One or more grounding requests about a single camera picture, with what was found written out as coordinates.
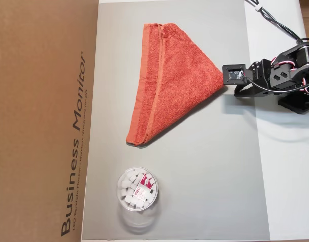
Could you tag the grey desk mat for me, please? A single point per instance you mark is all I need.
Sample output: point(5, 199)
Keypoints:
point(207, 176)

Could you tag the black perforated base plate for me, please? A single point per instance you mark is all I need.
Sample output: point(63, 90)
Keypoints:
point(295, 106)

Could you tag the clear plastic jar with erasers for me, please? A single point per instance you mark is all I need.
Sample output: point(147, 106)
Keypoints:
point(136, 191)

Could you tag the brown cardboard monitor box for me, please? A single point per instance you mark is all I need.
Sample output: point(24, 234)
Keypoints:
point(30, 126)

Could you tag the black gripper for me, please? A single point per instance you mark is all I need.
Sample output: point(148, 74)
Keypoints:
point(247, 91)

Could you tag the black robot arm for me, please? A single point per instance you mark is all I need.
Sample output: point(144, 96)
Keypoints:
point(293, 68)

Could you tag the orange terry towel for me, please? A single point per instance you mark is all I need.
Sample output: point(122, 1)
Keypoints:
point(174, 85)

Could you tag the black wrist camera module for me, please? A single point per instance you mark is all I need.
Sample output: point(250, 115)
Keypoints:
point(233, 74)

